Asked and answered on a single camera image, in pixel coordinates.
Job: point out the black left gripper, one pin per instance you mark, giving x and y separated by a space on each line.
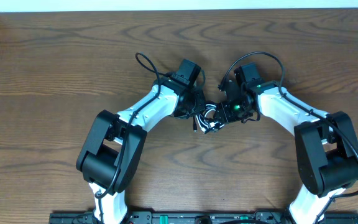
201 96

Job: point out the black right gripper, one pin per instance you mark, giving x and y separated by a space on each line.
225 115

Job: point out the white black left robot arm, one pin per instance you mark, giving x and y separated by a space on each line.
111 153

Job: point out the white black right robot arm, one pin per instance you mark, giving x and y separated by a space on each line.
326 146

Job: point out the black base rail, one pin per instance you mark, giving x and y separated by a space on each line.
147 217

